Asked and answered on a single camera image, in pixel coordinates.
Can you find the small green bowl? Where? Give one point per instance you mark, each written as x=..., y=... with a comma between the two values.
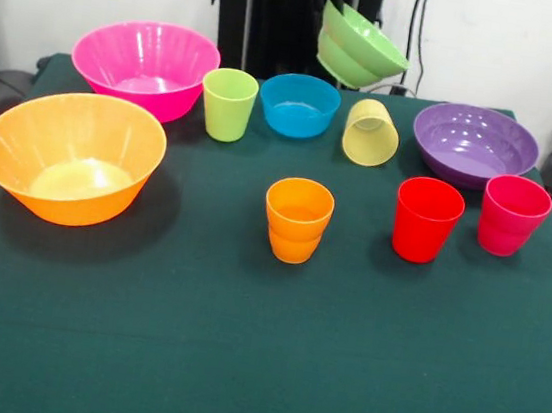
x=355, y=50

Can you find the yellow cup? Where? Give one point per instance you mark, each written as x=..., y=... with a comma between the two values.
x=369, y=142

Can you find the purple bowl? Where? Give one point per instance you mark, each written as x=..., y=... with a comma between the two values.
x=472, y=165

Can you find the orange cup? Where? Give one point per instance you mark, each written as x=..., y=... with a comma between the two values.
x=294, y=244

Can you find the red cup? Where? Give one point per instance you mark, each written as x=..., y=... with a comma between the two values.
x=421, y=234

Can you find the blue bowl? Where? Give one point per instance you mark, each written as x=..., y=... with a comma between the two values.
x=296, y=123

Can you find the lime green cup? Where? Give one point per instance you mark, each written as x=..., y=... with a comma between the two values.
x=226, y=120

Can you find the large pink bowl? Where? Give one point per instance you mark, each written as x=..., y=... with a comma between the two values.
x=142, y=64

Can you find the magenta cup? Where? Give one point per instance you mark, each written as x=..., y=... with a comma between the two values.
x=505, y=229

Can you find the dark green tablecloth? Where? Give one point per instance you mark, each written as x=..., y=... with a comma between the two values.
x=243, y=313

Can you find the large orange bowl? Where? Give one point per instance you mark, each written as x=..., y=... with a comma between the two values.
x=65, y=201

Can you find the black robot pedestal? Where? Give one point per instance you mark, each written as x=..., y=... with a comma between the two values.
x=277, y=30

